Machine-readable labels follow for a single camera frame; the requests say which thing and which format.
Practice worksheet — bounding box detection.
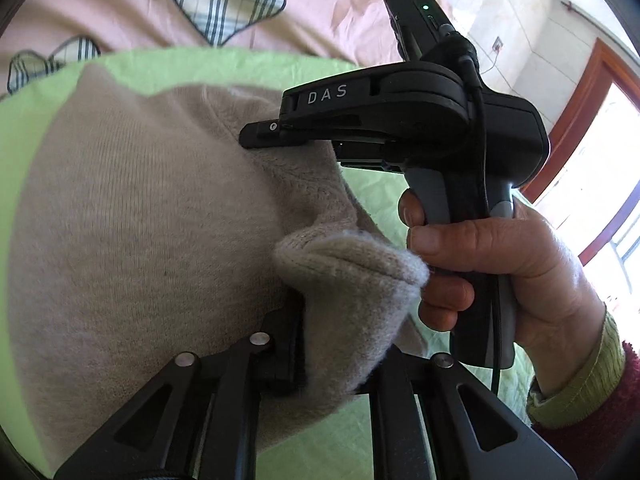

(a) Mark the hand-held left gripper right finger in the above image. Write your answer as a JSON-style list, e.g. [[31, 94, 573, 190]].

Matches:
[[350, 345, 578, 480]]

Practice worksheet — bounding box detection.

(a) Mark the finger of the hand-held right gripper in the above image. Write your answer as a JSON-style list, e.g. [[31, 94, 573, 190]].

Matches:
[[239, 119, 362, 149]]

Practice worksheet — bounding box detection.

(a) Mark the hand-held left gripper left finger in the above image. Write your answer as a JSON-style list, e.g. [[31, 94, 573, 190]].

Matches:
[[52, 305, 306, 480]]

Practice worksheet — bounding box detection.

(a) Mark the beige knit sweater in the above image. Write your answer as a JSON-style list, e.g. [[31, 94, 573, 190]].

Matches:
[[7, 62, 431, 478]]

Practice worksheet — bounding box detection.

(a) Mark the person's right forearm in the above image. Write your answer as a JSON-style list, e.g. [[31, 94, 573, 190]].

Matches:
[[525, 310, 640, 480]]

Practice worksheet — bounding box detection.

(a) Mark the person's right hand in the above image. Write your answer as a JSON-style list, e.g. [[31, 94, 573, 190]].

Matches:
[[397, 190, 608, 396]]

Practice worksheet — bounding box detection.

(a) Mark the green bed sheet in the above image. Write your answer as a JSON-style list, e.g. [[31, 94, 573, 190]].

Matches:
[[0, 47, 538, 480]]

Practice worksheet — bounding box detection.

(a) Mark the pink heart print duvet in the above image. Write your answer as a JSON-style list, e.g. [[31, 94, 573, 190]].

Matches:
[[0, 0, 461, 101]]

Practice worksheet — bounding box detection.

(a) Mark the black cable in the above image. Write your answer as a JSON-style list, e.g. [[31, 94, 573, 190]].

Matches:
[[457, 30, 506, 396]]

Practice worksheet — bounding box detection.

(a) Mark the wooden window frame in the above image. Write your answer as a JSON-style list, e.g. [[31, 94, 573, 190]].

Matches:
[[520, 37, 640, 266]]

